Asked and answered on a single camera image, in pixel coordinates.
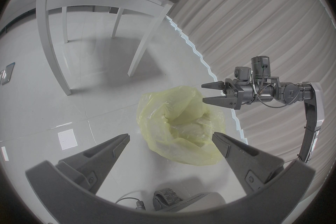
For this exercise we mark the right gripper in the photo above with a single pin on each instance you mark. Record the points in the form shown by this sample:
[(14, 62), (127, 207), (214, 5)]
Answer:
[(246, 94)]

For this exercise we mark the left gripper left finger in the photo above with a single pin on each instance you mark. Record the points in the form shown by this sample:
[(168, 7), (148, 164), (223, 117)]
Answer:
[(97, 162)]

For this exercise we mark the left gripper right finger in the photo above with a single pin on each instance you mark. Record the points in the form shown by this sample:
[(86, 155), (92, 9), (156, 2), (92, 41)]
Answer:
[(249, 165)]

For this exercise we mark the yellow plastic bag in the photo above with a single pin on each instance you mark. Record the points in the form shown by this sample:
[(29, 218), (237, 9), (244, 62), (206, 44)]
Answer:
[(162, 104)]

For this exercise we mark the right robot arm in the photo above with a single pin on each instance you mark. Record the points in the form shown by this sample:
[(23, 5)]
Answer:
[(290, 93)]

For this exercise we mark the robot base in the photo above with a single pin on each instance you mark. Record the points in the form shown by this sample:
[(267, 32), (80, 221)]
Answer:
[(199, 200)]

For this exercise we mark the white curtain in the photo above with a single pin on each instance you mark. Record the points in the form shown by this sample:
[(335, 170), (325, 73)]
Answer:
[(262, 7)]

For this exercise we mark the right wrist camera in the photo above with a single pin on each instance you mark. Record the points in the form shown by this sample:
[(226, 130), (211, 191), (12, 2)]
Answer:
[(242, 72)]

